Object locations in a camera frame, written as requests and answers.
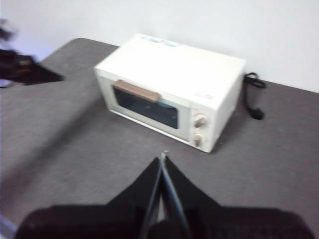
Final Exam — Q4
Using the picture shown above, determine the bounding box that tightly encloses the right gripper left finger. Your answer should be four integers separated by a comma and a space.
14, 156, 164, 239

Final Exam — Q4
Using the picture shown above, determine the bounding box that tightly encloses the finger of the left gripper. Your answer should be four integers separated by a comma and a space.
14, 58, 66, 86

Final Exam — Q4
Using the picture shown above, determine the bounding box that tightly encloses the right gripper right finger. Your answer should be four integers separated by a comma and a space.
161, 157, 315, 239

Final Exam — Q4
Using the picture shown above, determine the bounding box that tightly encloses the beige oven door handle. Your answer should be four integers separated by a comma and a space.
111, 79, 161, 102

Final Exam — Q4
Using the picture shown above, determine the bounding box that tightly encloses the beige oven timer knob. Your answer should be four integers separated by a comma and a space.
191, 132, 208, 148

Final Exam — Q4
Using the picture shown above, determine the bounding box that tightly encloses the beige oven temperature knob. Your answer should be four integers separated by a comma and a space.
193, 113, 210, 129

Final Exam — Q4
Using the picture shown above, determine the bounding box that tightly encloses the white toaster oven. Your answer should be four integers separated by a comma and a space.
94, 33, 247, 153

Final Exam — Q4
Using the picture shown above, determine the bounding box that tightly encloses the black oven power cord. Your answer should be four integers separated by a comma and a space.
243, 72, 267, 121

